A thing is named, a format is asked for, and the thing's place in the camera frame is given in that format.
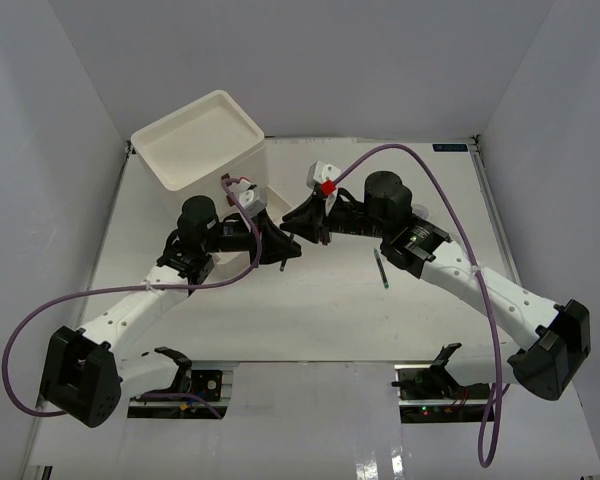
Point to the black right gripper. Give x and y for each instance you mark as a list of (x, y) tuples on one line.
[(310, 221)]

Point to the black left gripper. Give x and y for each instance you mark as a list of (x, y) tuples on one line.
[(277, 246)]

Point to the green gel pen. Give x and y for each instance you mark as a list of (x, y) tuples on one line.
[(381, 268)]

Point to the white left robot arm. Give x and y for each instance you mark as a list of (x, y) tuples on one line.
[(87, 371)]

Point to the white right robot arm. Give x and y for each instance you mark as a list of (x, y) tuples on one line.
[(553, 340)]

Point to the white drawer cabinet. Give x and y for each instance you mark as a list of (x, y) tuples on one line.
[(187, 152)]

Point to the blue table label sticker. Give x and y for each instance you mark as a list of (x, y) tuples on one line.
[(450, 147)]

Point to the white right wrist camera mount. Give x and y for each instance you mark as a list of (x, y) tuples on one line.
[(321, 178)]

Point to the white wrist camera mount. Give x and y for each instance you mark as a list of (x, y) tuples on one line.
[(253, 201), (321, 178)]

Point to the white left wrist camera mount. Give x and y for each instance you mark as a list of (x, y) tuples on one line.
[(253, 201)]

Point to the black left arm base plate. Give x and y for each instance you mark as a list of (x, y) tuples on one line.
[(205, 384)]

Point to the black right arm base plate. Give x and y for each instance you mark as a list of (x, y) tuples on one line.
[(432, 382)]

